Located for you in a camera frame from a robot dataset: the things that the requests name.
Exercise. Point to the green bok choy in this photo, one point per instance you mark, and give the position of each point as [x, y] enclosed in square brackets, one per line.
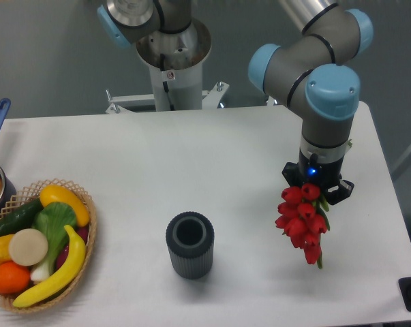
[50, 222]

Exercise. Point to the green cucumber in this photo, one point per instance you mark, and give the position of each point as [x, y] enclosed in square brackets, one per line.
[21, 218]

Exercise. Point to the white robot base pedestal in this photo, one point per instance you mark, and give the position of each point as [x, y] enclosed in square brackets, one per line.
[175, 66]

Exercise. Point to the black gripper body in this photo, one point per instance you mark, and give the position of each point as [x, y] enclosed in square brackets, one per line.
[327, 176]

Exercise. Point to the woven wicker basket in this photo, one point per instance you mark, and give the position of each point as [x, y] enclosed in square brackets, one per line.
[28, 194]

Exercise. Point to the yellow banana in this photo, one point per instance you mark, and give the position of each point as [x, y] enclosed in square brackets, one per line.
[59, 279]

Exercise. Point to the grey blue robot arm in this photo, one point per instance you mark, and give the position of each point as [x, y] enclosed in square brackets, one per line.
[310, 78]

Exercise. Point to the orange fruit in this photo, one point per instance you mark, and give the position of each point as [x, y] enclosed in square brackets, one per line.
[13, 278]

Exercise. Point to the dark red vegetable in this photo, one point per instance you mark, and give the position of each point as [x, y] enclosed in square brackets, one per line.
[83, 232]

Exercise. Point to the beige round disc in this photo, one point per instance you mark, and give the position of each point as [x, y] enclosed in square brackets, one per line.
[28, 247]

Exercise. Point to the red tulip bouquet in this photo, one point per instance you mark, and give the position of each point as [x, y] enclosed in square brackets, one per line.
[302, 218]

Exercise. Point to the dark grey ribbed vase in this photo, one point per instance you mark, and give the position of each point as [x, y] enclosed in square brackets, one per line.
[190, 240]

